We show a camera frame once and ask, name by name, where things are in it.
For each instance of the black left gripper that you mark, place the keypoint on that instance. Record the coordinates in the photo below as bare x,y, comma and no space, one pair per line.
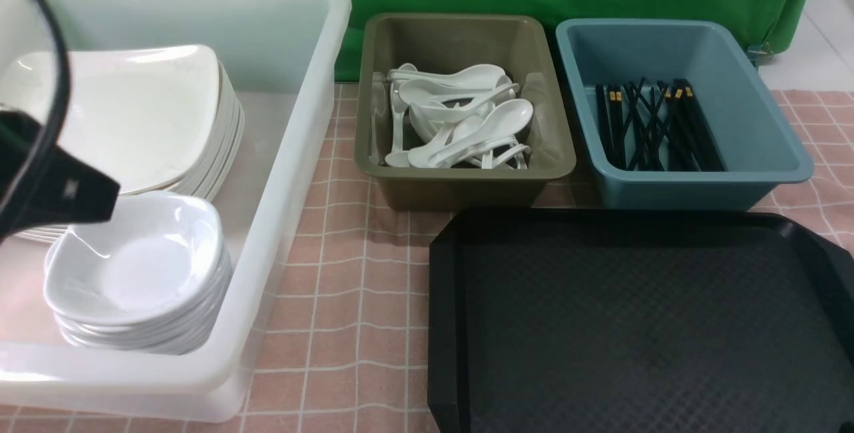
67,191

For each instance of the stack of white square plates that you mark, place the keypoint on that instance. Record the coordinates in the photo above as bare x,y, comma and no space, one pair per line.
220,146

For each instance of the top stacked white bowl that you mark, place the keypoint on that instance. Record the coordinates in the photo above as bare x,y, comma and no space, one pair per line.
160,254

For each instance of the stack of white bowls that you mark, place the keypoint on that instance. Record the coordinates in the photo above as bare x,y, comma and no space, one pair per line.
179,333

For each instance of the white plastic storage bin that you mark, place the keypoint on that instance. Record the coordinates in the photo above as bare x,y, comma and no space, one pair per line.
280,56

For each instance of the pile of white soup spoons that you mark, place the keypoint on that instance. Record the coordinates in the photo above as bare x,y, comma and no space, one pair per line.
412,109

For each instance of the olive plastic spoon bin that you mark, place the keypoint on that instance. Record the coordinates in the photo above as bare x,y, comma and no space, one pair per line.
447,43

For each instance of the black serving tray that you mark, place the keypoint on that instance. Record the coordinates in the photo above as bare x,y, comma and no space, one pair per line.
569,320

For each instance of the pile of black chopsticks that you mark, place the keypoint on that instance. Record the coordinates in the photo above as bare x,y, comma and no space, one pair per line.
654,127

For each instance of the blue plastic chopstick bin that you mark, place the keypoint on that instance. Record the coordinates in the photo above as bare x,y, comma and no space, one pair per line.
759,147

